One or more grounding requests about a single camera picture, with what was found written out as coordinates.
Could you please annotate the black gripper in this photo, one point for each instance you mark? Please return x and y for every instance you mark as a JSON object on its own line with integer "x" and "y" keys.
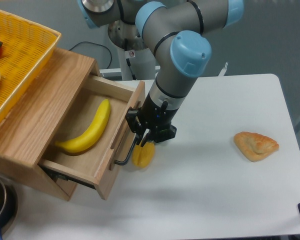
{"x": 151, "y": 123}

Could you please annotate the black drawer handle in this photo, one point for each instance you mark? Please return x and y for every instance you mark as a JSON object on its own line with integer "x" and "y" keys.
{"x": 130, "y": 152}

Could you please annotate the wooden top drawer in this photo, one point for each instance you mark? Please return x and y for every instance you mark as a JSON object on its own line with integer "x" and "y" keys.
{"x": 94, "y": 167}

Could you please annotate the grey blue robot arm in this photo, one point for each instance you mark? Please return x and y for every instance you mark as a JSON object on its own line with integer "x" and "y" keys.
{"x": 175, "y": 37}

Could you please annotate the wooden drawer cabinet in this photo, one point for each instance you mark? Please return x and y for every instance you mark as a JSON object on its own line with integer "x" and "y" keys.
{"x": 31, "y": 124}

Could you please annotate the yellow bell pepper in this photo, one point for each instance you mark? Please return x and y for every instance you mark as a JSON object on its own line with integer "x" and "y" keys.
{"x": 142, "y": 156}

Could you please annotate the yellow banana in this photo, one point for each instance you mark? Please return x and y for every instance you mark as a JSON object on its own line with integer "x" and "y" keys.
{"x": 92, "y": 134}

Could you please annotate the baked bread pastry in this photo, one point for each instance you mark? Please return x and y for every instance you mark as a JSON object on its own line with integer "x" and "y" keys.
{"x": 254, "y": 146}

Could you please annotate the yellow plastic basket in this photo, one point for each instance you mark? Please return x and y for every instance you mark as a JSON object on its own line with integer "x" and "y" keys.
{"x": 27, "y": 47}

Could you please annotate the dark metal pot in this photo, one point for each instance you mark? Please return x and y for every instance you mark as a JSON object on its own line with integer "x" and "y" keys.
{"x": 8, "y": 207}

